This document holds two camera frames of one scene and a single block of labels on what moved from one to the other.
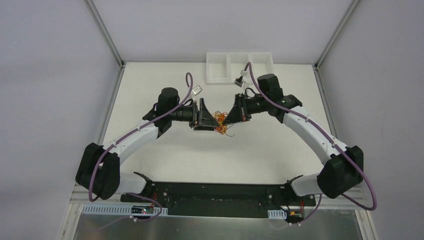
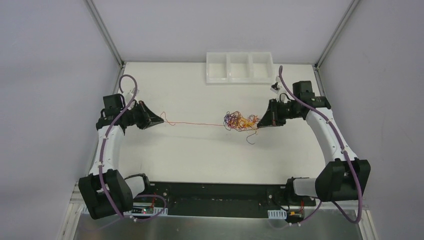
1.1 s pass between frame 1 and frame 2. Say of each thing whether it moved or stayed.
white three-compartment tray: stayed
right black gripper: moved
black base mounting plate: stayed
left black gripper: moved
